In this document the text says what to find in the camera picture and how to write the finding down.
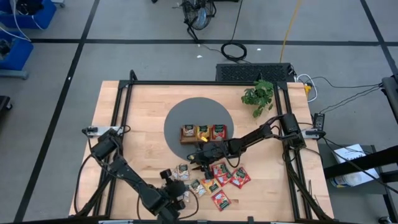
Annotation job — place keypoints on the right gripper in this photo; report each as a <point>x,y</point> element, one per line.
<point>206,155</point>

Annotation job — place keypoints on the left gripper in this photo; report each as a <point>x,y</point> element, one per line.
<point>175,190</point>

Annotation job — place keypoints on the beige tea packet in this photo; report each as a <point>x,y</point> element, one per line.
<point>187,196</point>
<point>197,187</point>
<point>183,172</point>
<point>188,132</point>

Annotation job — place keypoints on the orange tea packet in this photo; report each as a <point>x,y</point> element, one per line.
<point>203,130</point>
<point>207,183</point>

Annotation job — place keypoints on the red tea packet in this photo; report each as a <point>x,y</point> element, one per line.
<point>223,180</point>
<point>219,170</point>
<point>236,183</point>
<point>221,200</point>
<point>244,174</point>
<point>218,133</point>

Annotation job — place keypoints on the wooden tea box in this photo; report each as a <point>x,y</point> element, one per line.
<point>186,141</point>

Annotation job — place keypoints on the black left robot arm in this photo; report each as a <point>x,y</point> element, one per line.
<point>136,183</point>

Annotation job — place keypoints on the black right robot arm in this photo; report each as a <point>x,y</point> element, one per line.
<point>255,137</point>

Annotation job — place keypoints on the grey round mat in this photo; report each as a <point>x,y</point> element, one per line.
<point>192,112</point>

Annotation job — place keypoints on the potted green plant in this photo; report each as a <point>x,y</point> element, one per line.
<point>259,95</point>

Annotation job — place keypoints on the black power adapter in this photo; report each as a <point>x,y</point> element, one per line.
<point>319,121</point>

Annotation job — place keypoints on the yellow power plug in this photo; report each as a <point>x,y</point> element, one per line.
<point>307,89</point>

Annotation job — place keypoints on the white paper sheet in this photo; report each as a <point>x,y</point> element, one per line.
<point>348,152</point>

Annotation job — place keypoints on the black floor fan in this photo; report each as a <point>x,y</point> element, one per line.
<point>199,14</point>

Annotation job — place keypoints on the black metal beam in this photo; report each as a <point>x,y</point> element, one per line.
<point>360,161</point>

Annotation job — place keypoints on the black caster base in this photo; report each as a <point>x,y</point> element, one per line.
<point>4,104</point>

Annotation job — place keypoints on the blue plastic bin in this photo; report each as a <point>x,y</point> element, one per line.
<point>18,56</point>
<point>43,18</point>

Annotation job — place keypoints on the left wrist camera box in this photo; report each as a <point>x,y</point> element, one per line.
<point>166,174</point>

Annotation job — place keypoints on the black aluminium table frame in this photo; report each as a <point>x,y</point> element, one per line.
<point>186,83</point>

